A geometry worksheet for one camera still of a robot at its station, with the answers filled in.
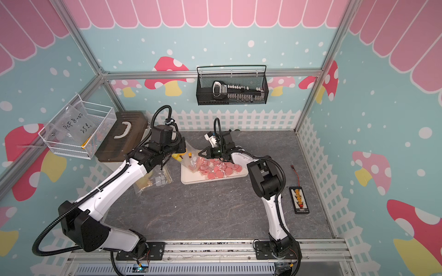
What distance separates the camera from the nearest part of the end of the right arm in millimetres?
786

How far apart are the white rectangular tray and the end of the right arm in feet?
0.37

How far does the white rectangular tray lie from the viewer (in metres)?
0.95

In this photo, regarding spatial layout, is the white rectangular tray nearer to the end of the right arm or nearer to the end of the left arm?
the end of the right arm
